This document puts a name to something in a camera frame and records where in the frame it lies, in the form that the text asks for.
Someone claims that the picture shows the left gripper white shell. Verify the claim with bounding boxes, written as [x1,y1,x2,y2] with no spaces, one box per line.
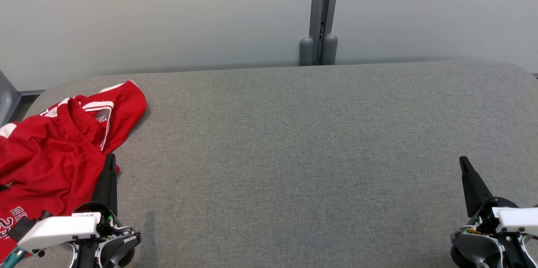
[19,153,141,268]

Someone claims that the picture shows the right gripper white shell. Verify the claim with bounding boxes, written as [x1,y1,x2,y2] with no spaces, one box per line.
[451,156,538,268]

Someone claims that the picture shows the red basketball shorts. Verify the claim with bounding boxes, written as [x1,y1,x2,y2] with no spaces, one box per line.
[0,99,120,260]

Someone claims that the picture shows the red white basketball jersey shirt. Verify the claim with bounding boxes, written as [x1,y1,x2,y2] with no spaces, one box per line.
[0,80,148,155]

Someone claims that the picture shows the teal cable connector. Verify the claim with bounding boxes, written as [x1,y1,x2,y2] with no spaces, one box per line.
[0,246,22,268]

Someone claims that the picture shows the grey cylinder post foot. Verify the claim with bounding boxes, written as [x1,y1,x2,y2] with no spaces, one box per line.
[322,34,339,66]
[299,37,314,66]

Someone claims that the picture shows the grey metal wall post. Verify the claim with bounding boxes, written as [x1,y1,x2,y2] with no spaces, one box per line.
[309,0,342,66]

